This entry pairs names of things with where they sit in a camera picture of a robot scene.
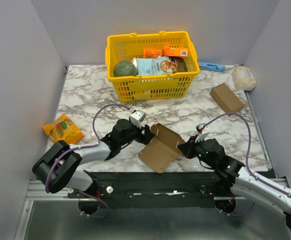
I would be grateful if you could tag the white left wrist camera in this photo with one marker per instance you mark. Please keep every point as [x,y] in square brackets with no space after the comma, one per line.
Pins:
[136,117]

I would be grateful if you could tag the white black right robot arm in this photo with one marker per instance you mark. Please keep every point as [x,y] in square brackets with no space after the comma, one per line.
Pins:
[241,180]

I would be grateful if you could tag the folded brown cardboard box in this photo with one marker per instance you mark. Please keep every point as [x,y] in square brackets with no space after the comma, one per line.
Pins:
[226,99]

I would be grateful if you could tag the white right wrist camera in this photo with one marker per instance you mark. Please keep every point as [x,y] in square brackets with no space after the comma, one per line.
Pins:
[203,131]

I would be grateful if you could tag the yellow plastic shopping basket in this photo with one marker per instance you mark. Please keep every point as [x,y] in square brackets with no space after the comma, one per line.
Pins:
[140,88]

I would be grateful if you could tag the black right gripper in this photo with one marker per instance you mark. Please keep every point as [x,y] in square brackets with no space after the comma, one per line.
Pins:
[193,145]

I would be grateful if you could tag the orange snack box left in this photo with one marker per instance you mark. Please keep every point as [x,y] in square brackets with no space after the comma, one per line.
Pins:
[152,53]

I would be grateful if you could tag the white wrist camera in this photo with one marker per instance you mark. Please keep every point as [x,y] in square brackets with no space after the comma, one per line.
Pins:
[136,117]
[203,131]

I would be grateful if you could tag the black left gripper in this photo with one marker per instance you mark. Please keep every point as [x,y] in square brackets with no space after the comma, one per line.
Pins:
[146,138]

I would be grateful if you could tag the light blue snack bag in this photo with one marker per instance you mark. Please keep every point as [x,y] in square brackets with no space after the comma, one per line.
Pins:
[152,67]

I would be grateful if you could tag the orange snack box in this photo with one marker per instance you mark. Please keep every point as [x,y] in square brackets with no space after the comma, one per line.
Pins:
[175,51]
[152,53]

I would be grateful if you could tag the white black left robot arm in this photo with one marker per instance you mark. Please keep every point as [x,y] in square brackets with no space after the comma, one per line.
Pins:
[57,168]

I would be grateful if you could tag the orange gummy candy bag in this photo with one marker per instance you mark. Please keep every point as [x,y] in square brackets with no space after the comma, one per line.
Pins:
[63,129]

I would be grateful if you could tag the orange snack box right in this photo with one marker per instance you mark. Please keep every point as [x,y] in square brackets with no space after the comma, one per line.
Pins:
[175,51]

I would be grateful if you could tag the beige wrapped bread bag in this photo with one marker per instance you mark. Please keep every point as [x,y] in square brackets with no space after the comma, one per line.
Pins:
[243,79]

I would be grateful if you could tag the dark brown snack packet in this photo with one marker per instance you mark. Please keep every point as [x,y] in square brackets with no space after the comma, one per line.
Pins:
[180,65]

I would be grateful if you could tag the brown cardboard box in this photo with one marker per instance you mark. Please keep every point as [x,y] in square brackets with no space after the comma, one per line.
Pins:
[162,149]
[226,99]

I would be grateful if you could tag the green round melon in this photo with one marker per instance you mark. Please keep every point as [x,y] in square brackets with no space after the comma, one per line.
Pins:
[125,68]

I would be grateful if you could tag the blue tissue packet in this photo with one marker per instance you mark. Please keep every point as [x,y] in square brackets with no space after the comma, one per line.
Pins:
[213,67]

